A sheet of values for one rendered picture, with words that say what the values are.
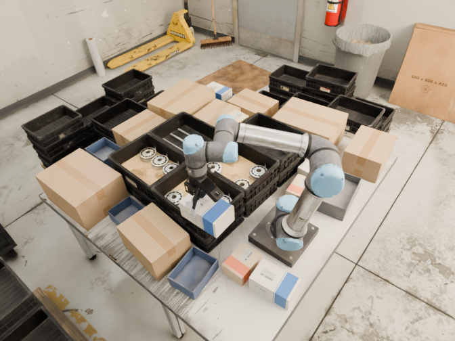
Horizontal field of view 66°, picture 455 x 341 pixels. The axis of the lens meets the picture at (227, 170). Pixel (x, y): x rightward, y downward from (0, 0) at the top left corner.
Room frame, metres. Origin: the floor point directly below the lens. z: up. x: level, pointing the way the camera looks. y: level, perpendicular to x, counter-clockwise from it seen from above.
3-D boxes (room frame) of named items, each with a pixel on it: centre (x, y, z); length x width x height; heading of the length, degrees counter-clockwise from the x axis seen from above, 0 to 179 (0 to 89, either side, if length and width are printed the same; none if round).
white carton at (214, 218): (0.96, 0.10, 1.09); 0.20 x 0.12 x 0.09; 48
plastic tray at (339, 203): (1.32, -0.59, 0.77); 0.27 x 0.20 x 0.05; 145
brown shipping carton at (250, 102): (2.15, -0.21, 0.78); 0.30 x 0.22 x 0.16; 46
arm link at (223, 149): (0.98, 0.01, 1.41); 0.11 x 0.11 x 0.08; 82
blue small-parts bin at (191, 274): (0.89, 0.19, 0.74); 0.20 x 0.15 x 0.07; 145
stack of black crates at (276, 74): (3.17, -0.72, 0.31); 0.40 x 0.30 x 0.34; 48
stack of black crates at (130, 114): (2.52, 0.87, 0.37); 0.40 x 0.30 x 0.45; 138
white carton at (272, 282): (0.80, -0.18, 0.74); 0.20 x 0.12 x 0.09; 53
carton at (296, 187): (1.37, -0.42, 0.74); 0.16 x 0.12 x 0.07; 144
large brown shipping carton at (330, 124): (1.86, -0.55, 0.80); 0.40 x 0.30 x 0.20; 52
